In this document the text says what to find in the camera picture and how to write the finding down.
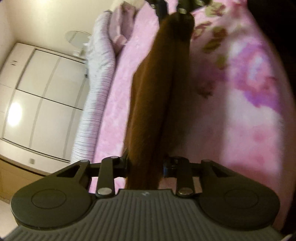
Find brown knit cardigan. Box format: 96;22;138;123
125;12;195;190

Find folded lilac sheets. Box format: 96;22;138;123
109;1;136;55

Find white striped duvet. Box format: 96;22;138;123
70;11;116;163

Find pink floral bed blanket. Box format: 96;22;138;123
89;0;292;232

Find wooden door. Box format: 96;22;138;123
0;160;43;203

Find white wardrobe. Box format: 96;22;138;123
1;43;89;175

